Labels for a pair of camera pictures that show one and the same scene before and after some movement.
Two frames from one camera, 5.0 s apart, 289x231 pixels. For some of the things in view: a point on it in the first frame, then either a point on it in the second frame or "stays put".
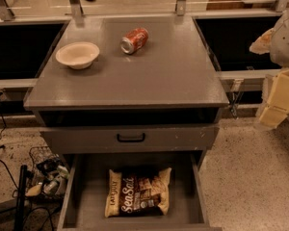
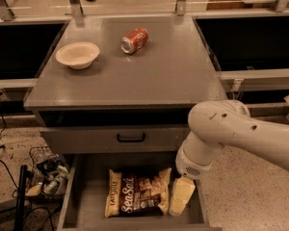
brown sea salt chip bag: x=136 y=192 stays put
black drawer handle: x=131 y=140 stays put
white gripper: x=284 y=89 -> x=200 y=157
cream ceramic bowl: x=78 y=56 stays put
